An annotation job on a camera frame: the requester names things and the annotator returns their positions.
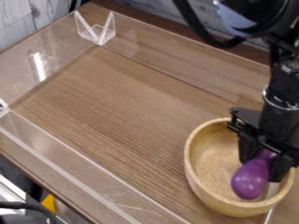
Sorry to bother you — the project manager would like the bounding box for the yellow black device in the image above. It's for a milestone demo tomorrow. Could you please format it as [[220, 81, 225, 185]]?
[[22, 192, 79, 224]]

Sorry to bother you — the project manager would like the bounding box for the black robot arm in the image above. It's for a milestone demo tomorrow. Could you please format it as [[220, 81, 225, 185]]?
[[172, 0, 299, 182]]

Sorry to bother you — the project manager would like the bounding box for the black cable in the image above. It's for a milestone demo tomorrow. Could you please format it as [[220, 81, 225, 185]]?
[[0, 200, 59, 224]]

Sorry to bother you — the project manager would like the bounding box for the purple toy eggplant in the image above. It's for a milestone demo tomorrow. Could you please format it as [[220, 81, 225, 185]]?
[[230, 149, 276, 200]]

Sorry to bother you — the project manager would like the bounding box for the brown wooden bowl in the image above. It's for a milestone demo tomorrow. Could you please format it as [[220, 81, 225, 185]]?
[[182, 118, 294, 218]]

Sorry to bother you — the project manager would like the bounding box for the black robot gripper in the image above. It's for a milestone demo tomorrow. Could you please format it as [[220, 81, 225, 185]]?
[[226, 87, 299, 183]]

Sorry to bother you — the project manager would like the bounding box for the clear acrylic tray wall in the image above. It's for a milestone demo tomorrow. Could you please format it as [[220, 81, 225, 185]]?
[[0, 105, 189, 224]]

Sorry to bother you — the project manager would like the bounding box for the clear acrylic corner bracket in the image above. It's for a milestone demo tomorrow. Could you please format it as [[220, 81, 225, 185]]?
[[73, 11, 116, 46]]

